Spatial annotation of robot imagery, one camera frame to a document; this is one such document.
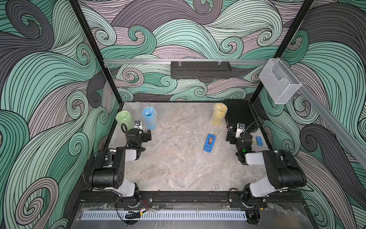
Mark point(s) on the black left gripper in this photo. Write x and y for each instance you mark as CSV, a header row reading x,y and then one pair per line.
x,y
145,138

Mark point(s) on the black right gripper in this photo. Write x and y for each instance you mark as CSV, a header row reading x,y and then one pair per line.
x,y
232,137

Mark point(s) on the green plastic wine glass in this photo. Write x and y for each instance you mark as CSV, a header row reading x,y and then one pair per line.
x,y
125,118

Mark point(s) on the blue tape dispenser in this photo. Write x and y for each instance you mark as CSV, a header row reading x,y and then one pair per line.
x,y
209,143

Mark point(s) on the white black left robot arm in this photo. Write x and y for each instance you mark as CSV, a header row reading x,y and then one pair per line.
x,y
108,170

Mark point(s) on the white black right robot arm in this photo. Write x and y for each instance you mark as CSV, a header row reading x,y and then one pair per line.
x,y
282,170

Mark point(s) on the blue toy brick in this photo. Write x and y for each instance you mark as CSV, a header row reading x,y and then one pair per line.
x,y
259,141

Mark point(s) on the black hard case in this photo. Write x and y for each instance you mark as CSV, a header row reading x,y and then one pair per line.
x,y
238,111

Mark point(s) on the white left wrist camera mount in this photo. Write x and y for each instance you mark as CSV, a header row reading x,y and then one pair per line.
x,y
138,124

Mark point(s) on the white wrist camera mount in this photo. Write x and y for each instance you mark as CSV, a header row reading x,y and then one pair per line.
x,y
138,124
241,127

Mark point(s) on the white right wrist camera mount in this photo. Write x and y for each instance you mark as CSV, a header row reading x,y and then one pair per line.
x,y
241,127

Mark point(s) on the black frame post right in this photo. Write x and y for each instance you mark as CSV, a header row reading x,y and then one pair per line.
x,y
294,26

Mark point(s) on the black frame post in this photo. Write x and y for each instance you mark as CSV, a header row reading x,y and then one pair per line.
x,y
87,31
294,26

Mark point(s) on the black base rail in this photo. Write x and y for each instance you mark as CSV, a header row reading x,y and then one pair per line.
x,y
156,199

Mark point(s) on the clear acrylic wall box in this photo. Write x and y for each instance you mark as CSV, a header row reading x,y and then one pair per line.
x,y
279,80

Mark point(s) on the black wall tray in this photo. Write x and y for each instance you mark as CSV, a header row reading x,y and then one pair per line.
x,y
204,71

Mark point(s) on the white slotted cable duct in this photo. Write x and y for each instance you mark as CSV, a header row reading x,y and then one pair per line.
x,y
166,215

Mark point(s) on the black frame post left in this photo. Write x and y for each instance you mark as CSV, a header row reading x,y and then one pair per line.
x,y
87,31

